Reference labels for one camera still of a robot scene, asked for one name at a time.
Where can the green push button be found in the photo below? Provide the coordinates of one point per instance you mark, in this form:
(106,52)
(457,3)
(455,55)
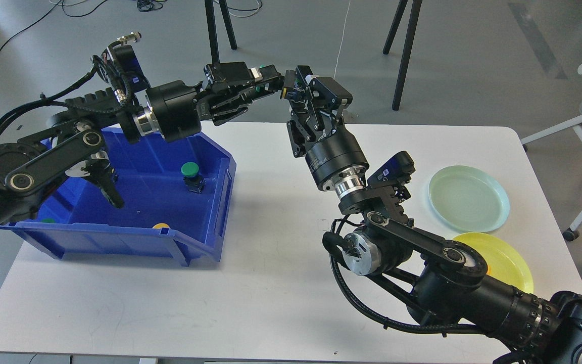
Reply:
(273,81)
(193,180)

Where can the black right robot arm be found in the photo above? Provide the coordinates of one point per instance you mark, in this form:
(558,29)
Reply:
(402,277)

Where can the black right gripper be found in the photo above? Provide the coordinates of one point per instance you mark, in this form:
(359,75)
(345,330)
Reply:
(317,132)

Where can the blue plastic bin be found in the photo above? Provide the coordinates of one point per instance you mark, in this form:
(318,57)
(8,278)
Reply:
(153,189)

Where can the black tripod leg right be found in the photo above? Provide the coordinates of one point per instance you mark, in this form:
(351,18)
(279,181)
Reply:
(412,24)

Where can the light green plate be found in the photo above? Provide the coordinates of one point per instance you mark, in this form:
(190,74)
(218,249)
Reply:
(468,199)

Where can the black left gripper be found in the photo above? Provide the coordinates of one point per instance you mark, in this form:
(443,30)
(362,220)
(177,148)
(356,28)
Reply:
(175,110)

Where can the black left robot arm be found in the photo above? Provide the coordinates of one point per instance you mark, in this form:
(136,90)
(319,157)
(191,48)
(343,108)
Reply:
(115,91)

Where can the yellow plate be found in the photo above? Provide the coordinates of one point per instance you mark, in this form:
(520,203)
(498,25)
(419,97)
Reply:
(504,262)

